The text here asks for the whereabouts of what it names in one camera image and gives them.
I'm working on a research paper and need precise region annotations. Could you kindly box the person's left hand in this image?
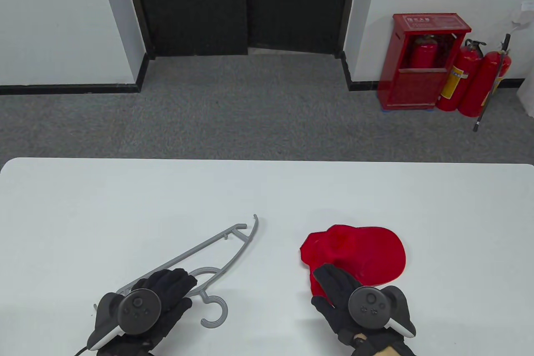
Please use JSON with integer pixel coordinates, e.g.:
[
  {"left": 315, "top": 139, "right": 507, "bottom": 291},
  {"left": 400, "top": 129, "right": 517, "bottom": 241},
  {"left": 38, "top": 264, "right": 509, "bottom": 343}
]
[{"left": 97, "top": 268, "right": 197, "bottom": 356}]

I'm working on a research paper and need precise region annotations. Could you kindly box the person's right hand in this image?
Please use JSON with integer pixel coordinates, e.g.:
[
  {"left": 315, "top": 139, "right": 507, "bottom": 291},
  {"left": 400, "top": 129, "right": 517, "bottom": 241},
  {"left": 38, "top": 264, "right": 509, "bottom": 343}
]
[{"left": 311, "top": 263, "right": 418, "bottom": 356}]

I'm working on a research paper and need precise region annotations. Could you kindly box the red baseball cap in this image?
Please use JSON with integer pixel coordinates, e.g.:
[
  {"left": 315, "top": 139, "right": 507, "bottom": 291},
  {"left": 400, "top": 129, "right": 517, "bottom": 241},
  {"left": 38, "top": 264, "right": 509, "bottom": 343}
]
[{"left": 300, "top": 225, "right": 406, "bottom": 304}]

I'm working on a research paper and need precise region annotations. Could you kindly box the gray hanger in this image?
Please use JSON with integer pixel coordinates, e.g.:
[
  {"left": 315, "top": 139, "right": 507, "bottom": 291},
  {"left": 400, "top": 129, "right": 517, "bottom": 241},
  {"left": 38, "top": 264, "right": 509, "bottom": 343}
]
[{"left": 117, "top": 214, "right": 259, "bottom": 328}]

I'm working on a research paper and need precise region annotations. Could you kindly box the gray right hand controller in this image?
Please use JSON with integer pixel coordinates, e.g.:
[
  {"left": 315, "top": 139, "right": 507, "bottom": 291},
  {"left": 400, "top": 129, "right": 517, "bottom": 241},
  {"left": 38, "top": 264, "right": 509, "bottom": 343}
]
[{"left": 348, "top": 285, "right": 417, "bottom": 338}]

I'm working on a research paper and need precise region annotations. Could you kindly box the gray hand controller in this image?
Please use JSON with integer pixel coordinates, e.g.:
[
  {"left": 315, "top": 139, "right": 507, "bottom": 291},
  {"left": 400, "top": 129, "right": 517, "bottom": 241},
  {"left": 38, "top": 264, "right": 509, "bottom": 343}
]
[
  {"left": 348, "top": 285, "right": 417, "bottom": 338},
  {"left": 86, "top": 288, "right": 162, "bottom": 351}
]

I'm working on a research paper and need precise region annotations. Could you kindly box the gray left hand controller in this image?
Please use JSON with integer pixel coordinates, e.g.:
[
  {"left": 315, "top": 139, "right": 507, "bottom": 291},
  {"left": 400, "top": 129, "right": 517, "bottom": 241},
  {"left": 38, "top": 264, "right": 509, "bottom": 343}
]
[{"left": 86, "top": 288, "right": 162, "bottom": 351}]

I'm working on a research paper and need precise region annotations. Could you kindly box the red fire extinguisher cabinet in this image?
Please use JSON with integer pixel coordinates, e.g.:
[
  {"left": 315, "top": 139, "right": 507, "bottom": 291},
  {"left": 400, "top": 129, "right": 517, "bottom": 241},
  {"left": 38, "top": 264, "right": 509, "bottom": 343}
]
[{"left": 378, "top": 13, "right": 472, "bottom": 111}]

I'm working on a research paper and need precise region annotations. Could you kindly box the red fire extinguisher right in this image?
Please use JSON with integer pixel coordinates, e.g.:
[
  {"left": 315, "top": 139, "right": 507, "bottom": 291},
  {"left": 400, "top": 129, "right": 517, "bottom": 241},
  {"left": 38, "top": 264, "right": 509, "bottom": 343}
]
[{"left": 474, "top": 34, "right": 512, "bottom": 132}]

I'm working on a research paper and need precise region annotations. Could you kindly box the red fire extinguisher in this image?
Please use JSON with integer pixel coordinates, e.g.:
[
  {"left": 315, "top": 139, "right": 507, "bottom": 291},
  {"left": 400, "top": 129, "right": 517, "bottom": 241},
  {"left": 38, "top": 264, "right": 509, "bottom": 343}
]
[
  {"left": 474, "top": 34, "right": 512, "bottom": 132},
  {"left": 436, "top": 39, "right": 486, "bottom": 111},
  {"left": 458, "top": 50, "right": 511, "bottom": 117},
  {"left": 411, "top": 35, "right": 438, "bottom": 68}
]

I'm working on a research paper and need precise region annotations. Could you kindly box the white bag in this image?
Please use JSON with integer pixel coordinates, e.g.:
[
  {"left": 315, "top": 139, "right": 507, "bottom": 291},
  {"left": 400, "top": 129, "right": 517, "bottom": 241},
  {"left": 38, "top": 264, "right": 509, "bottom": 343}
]
[{"left": 517, "top": 78, "right": 534, "bottom": 117}]

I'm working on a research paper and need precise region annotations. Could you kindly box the black door leaf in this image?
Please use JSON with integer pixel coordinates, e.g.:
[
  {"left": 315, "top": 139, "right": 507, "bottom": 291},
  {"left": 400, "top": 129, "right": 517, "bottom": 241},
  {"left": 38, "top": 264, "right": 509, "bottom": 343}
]
[
  {"left": 246, "top": 0, "right": 355, "bottom": 55},
  {"left": 129, "top": 0, "right": 249, "bottom": 57}
]

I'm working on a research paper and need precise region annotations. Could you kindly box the white paper tag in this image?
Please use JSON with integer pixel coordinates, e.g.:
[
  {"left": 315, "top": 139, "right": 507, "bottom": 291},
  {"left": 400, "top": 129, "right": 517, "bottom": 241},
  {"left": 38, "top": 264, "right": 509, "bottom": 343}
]
[{"left": 512, "top": 2, "right": 534, "bottom": 31}]

